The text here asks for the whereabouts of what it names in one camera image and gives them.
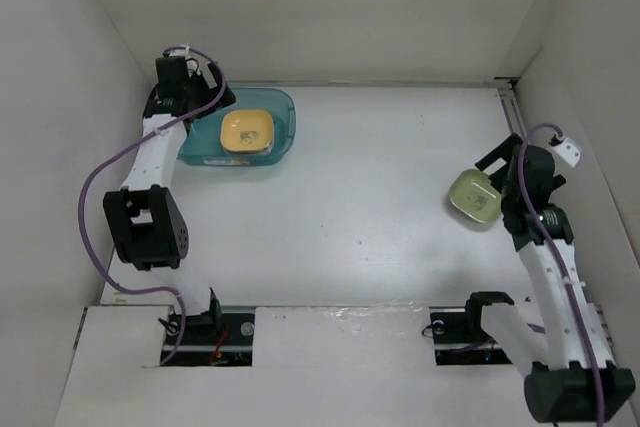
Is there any yellow plate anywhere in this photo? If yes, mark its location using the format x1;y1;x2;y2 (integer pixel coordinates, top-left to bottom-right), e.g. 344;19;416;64
220;109;275;154

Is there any aluminium frame rail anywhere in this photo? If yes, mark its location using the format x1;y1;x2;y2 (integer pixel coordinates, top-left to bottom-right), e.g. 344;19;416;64
494;78;527;138

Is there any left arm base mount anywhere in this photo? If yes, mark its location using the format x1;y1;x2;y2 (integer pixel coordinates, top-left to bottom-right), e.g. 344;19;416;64
159;294;256;367

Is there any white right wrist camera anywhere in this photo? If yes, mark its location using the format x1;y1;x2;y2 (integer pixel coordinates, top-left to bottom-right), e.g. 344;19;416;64
549;135;582;168

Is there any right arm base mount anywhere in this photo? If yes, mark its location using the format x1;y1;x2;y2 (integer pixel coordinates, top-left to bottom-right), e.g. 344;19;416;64
421;311;511;366

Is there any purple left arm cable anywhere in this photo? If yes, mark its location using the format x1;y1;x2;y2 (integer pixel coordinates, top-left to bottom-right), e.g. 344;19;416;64
77;46;229;366

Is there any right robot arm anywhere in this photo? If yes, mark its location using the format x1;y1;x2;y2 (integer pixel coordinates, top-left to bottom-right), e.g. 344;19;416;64
462;134;636;426

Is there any teal plastic bin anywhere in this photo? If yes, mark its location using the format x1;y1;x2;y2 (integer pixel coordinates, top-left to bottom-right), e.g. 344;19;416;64
178;88;296;167

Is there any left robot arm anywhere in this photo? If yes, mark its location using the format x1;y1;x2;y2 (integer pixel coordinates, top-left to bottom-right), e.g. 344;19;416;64
103;46;236;344

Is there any green plate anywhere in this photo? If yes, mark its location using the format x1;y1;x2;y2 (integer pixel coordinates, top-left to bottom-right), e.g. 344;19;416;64
445;169;502;230

